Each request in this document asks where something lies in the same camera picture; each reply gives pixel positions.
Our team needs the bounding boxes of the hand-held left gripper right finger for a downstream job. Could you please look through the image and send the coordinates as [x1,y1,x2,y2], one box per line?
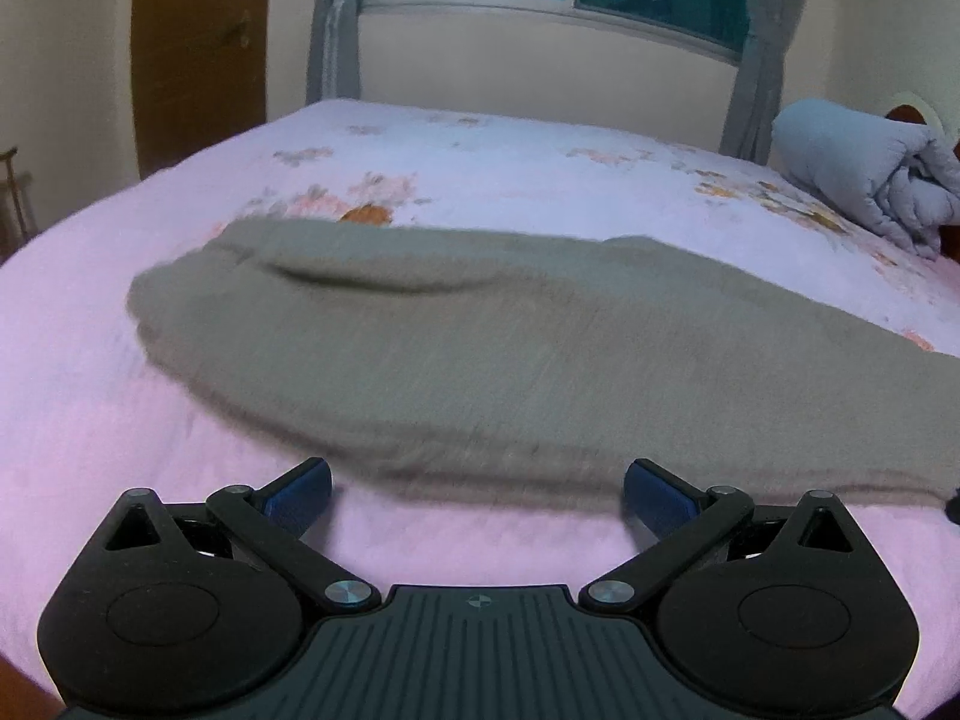
[580,457,860,613]

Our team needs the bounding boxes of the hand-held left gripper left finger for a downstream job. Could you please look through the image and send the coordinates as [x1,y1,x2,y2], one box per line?
[99,457,382,613]

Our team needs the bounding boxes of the grey pants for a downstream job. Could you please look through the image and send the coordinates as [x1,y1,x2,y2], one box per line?
[126,217,960,512]

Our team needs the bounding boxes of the bed with pink floral sheet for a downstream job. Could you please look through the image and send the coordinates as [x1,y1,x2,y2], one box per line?
[0,97,960,720]

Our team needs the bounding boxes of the rolled blue-grey duvet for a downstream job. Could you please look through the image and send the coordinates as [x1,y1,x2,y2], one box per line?
[772,97,960,262]

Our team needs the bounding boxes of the wooden chair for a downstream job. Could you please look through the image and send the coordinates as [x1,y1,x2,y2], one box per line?
[0,146,38,242]

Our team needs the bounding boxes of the brown wooden door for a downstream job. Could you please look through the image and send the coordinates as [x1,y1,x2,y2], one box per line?
[130,0,272,182]

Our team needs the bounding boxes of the grey curtain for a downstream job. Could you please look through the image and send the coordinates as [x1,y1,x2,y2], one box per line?
[719,0,820,167]
[305,0,377,105]

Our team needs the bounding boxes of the red and white headboard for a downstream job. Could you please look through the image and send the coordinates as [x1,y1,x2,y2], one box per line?
[883,88,960,145]

